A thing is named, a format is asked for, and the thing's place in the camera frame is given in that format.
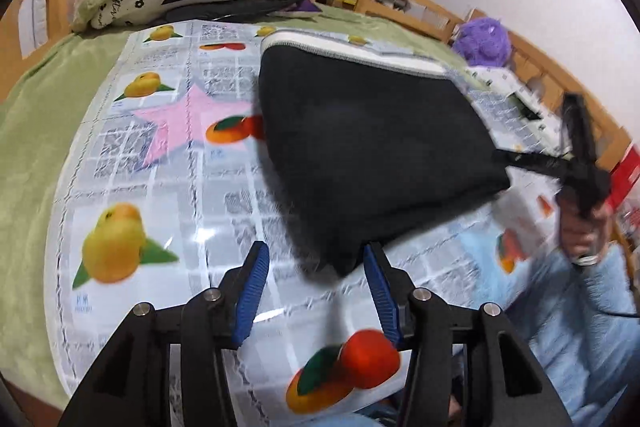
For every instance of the green blanket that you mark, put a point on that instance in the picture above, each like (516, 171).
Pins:
(30, 117)

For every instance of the pink star sticker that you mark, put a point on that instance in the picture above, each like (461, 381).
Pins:
(185, 122)

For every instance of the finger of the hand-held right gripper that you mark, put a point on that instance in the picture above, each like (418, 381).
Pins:
(579, 127)
(530, 163)

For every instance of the fruit print plastic mat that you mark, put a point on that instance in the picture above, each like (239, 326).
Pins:
(200, 217)

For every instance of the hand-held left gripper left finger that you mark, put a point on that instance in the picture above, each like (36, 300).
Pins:
(252, 287)

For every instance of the black pants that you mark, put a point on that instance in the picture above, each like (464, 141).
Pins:
(360, 142)

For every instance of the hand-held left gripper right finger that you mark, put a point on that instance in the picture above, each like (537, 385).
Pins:
(382, 292)

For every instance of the purple plush toy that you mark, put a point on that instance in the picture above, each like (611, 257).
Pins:
(482, 42)

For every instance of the purple cloth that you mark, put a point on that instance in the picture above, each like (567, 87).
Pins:
(305, 8)

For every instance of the red box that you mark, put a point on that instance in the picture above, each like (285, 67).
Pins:
(625, 182)

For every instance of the person's right hand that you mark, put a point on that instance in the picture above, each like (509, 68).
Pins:
(575, 232)

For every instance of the person's blue fleece clothing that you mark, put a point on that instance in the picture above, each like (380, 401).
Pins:
(550, 347)

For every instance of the person's right forearm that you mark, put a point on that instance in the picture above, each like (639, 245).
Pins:
(617, 277)

